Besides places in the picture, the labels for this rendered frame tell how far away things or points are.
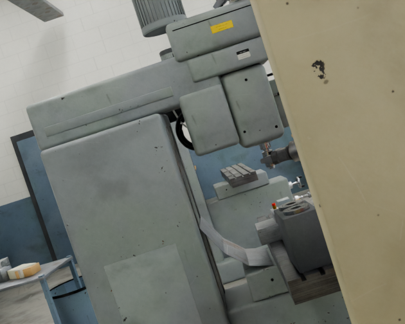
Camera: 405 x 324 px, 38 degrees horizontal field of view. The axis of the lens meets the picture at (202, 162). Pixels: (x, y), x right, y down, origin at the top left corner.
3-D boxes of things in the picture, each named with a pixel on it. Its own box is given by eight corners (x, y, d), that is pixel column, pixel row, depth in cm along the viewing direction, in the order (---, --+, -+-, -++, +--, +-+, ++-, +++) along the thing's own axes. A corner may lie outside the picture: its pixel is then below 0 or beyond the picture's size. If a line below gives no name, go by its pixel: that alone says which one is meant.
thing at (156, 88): (222, 94, 265) (209, 51, 264) (224, 92, 243) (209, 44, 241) (53, 150, 268) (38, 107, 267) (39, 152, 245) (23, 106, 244)
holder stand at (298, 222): (320, 248, 215) (304, 196, 214) (335, 262, 193) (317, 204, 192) (288, 258, 215) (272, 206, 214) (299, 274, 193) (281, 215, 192)
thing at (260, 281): (351, 247, 276) (343, 223, 275) (371, 266, 241) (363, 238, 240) (248, 280, 277) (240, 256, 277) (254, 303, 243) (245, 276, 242)
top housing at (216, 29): (279, 35, 265) (269, 0, 264) (287, 26, 239) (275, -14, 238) (179, 68, 267) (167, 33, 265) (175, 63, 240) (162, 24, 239)
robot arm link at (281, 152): (276, 143, 260) (302, 136, 254) (283, 164, 260) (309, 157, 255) (267, 148, 249) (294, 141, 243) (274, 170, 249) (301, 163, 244)
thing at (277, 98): (290, 125, 257) (275, 78, 255) (291, 125, 253) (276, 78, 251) (281, 128, 257) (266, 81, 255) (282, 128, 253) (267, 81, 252)
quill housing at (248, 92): (281, 134, 265) (259, 65, 263) (287, 135, 245) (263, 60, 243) (240, 147, 266) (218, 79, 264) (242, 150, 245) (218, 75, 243)
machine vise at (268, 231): (335, 214, 262) (328, 190, 261) (342, 220, 247) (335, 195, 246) (259, 238, 263) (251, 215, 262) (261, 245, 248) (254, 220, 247)
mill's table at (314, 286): (303, 218, 313) (298, 204, 313) (364, 283, 189) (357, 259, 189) (261, 231, 314) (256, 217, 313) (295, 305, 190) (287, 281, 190)
